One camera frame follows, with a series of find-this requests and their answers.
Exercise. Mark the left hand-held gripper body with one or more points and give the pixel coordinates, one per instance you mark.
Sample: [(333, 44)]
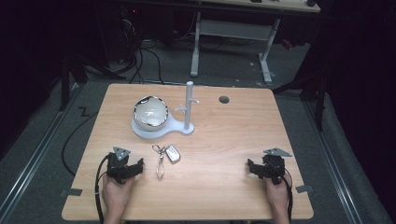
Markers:
[(116, 166)]

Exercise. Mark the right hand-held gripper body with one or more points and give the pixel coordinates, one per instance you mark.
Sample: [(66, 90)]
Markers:
[(273, 166)]

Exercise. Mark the person's right hand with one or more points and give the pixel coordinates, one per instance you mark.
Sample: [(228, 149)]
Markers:
[(276, 194)]

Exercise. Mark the silver car key fob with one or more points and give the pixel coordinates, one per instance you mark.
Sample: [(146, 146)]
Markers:
[(172, 154)]

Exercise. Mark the grey tape piece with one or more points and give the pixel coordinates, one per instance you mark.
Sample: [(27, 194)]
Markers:
[(304, 188), (72, 192)]

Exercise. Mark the white bowl with silver rim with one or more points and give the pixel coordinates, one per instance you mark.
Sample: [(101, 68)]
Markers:
[(151, 113)]

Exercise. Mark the white stand with pegs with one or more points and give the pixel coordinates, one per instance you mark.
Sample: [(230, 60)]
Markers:
[(188, 105)]

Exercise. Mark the black metal stand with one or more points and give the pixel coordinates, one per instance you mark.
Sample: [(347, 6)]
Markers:
[(70, 77), (311, 90)]

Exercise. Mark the desk with white legs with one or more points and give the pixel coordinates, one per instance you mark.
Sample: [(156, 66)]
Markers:
[(233, 29)]

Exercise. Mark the metal floor rail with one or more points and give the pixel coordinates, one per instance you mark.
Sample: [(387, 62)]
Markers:
[(334, 168), (29, 165)]

